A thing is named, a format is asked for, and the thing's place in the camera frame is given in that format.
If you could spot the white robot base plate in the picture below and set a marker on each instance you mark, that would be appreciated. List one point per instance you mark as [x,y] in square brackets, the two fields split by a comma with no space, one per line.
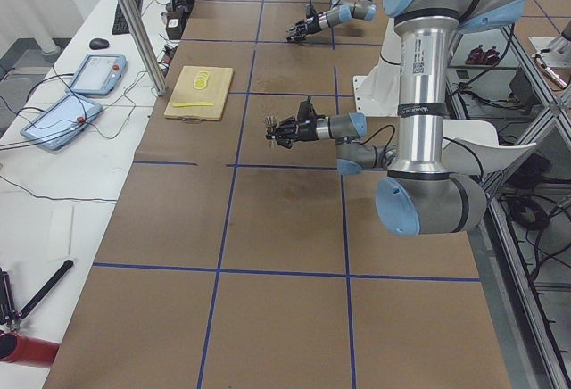
[377,94]

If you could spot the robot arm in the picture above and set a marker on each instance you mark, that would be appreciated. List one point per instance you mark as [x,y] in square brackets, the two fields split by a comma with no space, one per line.
[419,194]
[340,11]

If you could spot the aluminium frame post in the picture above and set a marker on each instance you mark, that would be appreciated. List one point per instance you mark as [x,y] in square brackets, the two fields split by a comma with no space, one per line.
[143,44]

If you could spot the left blue teach pendant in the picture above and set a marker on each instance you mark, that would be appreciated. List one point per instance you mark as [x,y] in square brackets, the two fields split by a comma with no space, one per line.
[62,121]

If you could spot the black tripod leg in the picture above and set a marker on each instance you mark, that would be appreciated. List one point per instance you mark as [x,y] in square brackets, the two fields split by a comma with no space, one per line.
[44,290]

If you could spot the blue teach pendant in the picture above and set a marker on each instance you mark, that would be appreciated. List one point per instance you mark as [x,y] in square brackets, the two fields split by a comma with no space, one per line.
[62,121]
[98,74]

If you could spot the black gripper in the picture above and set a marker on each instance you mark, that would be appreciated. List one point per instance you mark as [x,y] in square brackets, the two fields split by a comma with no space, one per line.
[314,23]
[304,129]

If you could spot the yellow plastic knife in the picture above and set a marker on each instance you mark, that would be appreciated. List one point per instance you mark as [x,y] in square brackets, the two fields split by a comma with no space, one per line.
[193,104]

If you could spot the wooden cutting board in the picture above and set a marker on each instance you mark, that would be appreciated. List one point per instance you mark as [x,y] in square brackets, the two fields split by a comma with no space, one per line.
[216,92]

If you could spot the black computer mouse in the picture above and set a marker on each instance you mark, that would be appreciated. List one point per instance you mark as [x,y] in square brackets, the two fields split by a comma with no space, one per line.
[99,44]

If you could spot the red cylinder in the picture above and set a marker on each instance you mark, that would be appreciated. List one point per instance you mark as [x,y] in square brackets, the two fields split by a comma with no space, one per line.
[27,351]

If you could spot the steel cocktail shaker cup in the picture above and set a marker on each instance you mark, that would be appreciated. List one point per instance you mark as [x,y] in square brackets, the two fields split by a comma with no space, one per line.
[270,123]

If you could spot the white plastic chair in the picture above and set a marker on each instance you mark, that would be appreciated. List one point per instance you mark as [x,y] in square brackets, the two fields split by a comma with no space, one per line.
[481,138]

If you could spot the right blue teach pendant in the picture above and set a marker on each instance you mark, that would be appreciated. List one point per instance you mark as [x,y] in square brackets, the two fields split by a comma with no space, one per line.
[98,74]

